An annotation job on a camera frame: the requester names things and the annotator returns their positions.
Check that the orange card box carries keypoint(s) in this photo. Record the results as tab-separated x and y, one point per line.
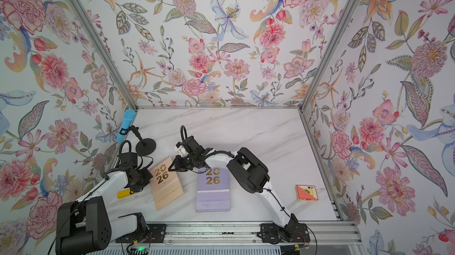
306	193

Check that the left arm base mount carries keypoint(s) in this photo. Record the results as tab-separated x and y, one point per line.
153	233

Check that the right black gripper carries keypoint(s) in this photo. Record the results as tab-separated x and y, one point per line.
179	161

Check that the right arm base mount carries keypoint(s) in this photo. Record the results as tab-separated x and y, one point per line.
291	233

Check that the purple calendar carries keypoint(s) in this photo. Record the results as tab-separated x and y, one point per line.
213	190

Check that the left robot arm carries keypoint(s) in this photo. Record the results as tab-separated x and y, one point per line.
83	226

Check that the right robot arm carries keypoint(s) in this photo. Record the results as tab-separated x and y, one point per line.
251	174

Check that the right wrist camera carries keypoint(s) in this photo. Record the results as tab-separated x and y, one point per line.
181	150

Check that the yellow block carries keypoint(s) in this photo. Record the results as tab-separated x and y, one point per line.
124	193

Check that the peach calendar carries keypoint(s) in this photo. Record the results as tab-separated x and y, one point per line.
165	185

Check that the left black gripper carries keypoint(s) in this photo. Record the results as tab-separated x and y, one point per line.
139	188

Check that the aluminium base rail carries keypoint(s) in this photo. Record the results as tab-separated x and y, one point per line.
244	232

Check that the blue microphone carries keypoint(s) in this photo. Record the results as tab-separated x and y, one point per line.
128	118

